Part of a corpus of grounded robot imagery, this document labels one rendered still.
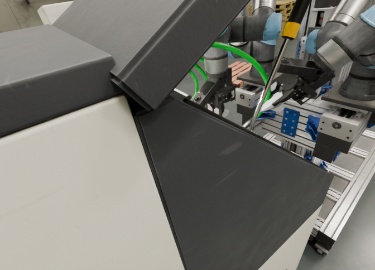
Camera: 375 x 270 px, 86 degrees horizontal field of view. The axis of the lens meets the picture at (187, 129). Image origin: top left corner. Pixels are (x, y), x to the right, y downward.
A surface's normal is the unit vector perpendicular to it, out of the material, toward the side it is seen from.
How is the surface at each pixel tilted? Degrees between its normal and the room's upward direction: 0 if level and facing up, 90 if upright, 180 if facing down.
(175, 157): 90
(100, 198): 90
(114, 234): 90
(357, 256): 0
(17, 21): 90
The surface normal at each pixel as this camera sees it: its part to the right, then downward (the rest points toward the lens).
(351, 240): -0.14, -0.81
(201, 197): 0.56, 0.41
